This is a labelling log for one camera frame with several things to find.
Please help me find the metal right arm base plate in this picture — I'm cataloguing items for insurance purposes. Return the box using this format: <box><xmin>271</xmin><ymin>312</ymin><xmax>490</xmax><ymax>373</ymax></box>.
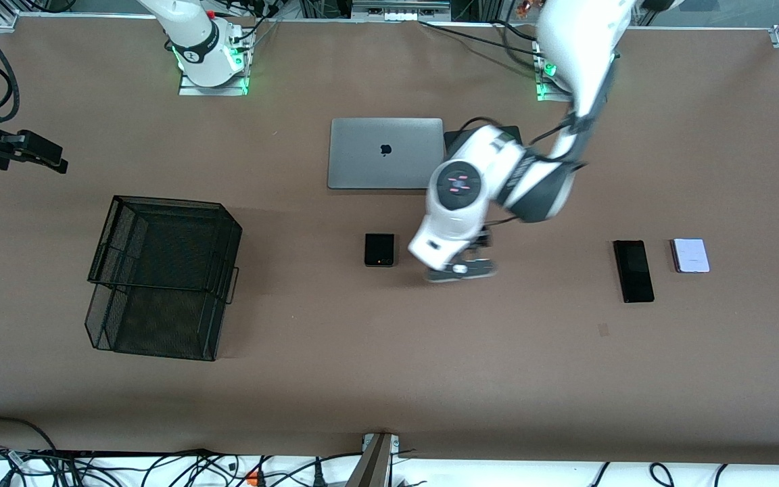
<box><xmin>179</xmin><ymin>27</ymin><xmax>252</xmax><ymax>97</ymax></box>

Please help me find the black flip phone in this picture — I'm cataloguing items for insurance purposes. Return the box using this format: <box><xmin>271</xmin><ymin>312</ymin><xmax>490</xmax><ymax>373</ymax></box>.
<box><xmin>364</xmin><ymin>233</ymin><xmax>395</xmax><ymax>267</ymax></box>

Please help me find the silver closed laptop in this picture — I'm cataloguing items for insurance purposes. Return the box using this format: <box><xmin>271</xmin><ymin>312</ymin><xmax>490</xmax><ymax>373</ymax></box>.
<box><xmin>327</xmin><ymin>118</ymin><xmax>446</xmax><ymax>190</ymax></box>

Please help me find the grey power strip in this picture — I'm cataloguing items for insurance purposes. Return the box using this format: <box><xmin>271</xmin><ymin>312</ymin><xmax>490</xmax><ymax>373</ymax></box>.
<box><xmin>352</xmin><ymin>0</ymin><xmax>451</xmax><ymax>21</ymax></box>

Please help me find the black mouse pad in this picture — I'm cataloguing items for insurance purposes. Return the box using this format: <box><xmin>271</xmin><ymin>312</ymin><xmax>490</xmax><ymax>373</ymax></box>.
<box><xmin>445</xmin><ymin>124</ymin><xmax>522</xmax><ymax>158</ymax></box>

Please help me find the long black slab smartphone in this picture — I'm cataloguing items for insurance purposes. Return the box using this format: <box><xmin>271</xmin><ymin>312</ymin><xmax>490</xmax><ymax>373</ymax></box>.
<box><xmin>613</xmin><ymin>240</ymin><xmax>655</xmax><ymax>303</ymax></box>

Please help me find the black tabletop cable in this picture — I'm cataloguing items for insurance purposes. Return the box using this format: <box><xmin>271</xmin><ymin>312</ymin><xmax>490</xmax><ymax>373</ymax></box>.
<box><xmin>419</xmin><ymin>19</ymin><xmax>546</xmax><ymax>72</ymax></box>

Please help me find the aluminium camera mount post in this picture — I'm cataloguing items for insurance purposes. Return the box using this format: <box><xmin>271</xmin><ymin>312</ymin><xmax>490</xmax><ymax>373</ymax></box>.
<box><xmin>346</xmin><ymin>433</ymin><xmax>400</xmax><ymax>487</ymax></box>

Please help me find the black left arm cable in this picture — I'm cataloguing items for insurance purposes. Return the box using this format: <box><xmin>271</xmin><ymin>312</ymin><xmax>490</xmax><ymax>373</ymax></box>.
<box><xmin>461</xmin><ymin>54</ymin><xmax>620</xmax><ymax>170</ymax></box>

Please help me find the black wire mesh letter tray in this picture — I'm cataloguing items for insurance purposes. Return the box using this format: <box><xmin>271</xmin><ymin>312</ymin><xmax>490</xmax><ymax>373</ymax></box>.
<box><xmin>85</xmin><ymin>195</ymin><xmax>243</xmax><ymax>362</ymax></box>

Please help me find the white lavender flip phone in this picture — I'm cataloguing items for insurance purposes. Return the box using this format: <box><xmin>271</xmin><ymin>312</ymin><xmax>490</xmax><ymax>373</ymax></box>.
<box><xmin>671</xmin><ymin>238</ymin><xmax>710</xmax><ymax>273</ymax></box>

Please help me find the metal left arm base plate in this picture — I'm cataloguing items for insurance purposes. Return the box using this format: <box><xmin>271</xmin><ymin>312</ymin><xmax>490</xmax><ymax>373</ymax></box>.
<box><xmin>535</xmin><ymin>41</ymin><xmax>574</xmax><ymax>102</ymax></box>

